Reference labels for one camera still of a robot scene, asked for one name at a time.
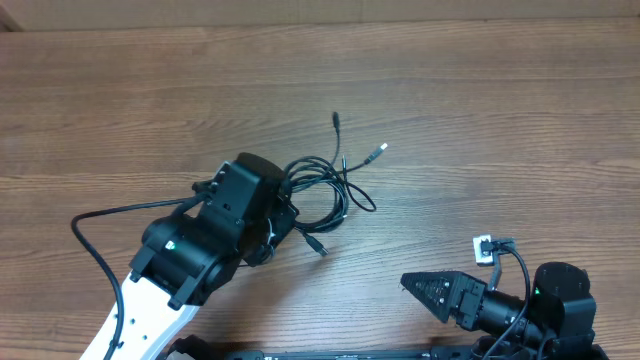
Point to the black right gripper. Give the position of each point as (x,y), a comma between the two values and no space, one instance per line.
(452,282)

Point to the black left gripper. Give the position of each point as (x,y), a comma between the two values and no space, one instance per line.
(282,212)

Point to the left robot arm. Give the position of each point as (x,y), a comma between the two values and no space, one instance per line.
(239,215)

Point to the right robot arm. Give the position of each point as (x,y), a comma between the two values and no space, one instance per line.
(556,322)

